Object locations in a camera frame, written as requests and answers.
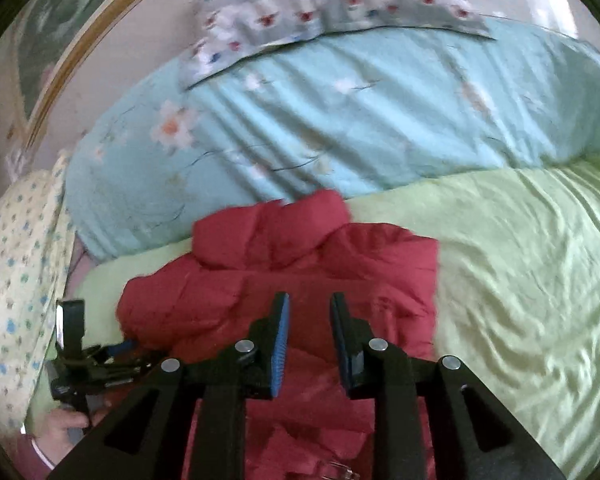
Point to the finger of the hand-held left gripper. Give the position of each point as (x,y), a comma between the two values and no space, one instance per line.
(122,346)
(130,367)

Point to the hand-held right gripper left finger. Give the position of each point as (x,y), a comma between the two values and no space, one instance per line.
(279,345)

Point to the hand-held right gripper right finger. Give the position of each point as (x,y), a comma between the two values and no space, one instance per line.
(344,355)

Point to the red quilted jacket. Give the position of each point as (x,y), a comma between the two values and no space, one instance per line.
(290,260)

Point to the person's left forearm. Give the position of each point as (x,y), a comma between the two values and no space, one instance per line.
(32,452)

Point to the person's left hand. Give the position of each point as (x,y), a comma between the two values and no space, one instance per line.
(65,427)

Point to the pink mattress cover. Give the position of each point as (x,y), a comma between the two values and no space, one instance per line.
(82,266)

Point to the yellow animal print quilt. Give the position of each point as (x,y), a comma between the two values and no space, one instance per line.
(15,270)

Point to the light green bed sheet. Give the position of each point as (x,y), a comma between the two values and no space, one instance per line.
(520,285)

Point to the teal floral quilt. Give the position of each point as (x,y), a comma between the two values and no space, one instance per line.
(355,125)

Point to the grey bear-print pillow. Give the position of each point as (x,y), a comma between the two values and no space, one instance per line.
(290,15)

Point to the gold framed wall picture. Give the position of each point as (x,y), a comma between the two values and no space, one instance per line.
(55,20)

